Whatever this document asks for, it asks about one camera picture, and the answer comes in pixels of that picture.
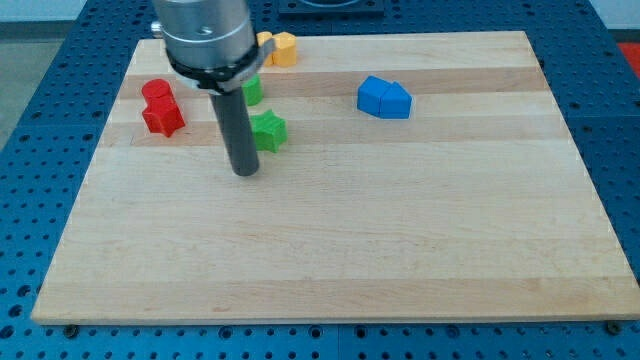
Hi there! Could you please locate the green star block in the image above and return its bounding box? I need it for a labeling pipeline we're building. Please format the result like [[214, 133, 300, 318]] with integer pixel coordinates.
[[250, 110, 288, 153]]

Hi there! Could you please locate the yellow block behind arm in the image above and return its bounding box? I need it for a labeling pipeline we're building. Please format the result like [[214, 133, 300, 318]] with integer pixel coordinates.
[[256, 31, 275, 67]]

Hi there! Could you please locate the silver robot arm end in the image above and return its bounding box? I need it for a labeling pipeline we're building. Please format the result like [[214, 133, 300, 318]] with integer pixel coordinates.
[[152, 0, 276, 95]]

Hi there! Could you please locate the red star block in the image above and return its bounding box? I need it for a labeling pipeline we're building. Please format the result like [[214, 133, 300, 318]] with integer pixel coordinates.
[[142, 96, 186, 137]]

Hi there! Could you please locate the blue cube block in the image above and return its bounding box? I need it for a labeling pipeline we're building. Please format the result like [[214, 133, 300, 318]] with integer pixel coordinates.
[[356, 76, 391, 117]]

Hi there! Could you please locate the light wooden board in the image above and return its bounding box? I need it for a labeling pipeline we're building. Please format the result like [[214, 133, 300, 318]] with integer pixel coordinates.
[[31, 31, 639, 325]]

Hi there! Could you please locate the blue pentagon block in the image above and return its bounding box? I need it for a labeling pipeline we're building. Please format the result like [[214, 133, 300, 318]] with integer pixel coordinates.
[[379, 82, 413, 119]]

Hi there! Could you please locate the green round block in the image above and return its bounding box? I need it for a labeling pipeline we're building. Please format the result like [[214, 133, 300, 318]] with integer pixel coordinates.
[[242, 74, 263, 106]]

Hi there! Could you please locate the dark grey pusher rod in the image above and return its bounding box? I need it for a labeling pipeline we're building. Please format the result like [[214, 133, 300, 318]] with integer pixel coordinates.
[[211, 88, 260, 177]]

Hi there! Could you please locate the yellow hexagon block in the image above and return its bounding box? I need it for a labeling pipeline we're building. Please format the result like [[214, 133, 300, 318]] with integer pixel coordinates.
[[272, 32, 297, 67]]

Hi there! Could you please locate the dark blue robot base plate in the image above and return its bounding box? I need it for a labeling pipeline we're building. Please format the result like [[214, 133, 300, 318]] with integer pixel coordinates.
[[276, 0, 385, 17]]

